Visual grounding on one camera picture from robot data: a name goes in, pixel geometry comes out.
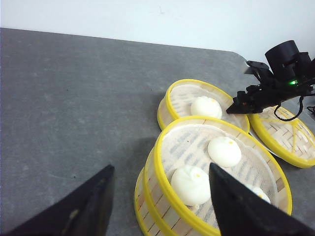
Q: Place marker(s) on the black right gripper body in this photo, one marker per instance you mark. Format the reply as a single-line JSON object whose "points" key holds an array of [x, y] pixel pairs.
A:
{"points": [[275, 88]]}

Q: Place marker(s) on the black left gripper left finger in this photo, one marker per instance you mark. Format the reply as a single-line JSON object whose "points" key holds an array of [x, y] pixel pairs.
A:
{"points": [[86, 211]]}

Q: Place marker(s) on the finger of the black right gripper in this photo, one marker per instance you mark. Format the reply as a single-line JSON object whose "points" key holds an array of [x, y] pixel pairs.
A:
{"points": [[243, 109]]}

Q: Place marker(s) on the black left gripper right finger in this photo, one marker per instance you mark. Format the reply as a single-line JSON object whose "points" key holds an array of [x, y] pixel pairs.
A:
{"points": [[240, 212]]}

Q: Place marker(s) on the woven bamboo steamer lid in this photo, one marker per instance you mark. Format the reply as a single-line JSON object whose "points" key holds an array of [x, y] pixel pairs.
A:
{"points": [[292, 141]]}

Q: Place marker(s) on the bamboo steamer basket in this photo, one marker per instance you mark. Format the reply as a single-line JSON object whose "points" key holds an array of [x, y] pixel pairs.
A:
{"points": [[185, 142], [161, 214], [179, 96]]}

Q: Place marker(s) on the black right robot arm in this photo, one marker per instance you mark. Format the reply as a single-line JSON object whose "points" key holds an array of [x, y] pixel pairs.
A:
{"points": [[284, 54]]}

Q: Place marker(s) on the white bun in right basket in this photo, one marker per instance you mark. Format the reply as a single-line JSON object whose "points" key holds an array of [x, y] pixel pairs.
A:
{"points": [[206, 106]]}

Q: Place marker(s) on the white bun in basket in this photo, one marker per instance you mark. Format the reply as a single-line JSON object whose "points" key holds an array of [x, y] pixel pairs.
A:
{"points": [[206, 106], [224, 151]]}

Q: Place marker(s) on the white bun in left basket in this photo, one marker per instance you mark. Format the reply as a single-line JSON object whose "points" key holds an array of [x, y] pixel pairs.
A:
{"points": [[224, 151]]}

